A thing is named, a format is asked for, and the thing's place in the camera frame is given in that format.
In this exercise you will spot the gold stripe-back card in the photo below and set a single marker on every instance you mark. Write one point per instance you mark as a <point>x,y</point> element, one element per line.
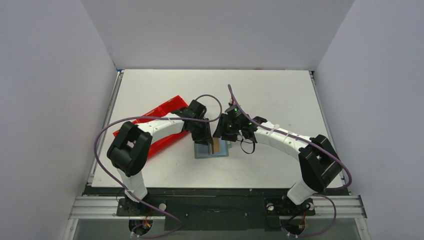
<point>215,146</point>

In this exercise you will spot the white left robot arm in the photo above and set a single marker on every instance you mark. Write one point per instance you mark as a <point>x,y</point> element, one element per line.
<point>130,149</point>

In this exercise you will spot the green leather card holder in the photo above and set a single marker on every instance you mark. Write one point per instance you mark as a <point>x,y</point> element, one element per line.
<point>202,151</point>

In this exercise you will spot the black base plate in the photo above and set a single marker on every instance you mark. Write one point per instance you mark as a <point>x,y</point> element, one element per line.
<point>202,209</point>

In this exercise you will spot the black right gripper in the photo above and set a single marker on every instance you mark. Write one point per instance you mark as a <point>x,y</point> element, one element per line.
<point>226,131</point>

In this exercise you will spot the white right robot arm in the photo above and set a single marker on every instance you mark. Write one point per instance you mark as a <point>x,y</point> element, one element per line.
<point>315,154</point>

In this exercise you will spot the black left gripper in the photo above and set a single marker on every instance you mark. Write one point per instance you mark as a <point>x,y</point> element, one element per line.
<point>205,137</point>

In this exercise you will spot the red middle bin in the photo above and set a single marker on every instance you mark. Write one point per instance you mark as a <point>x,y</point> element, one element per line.
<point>162,142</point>

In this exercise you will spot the red right bin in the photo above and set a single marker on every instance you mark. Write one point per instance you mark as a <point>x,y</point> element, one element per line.
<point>173,104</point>

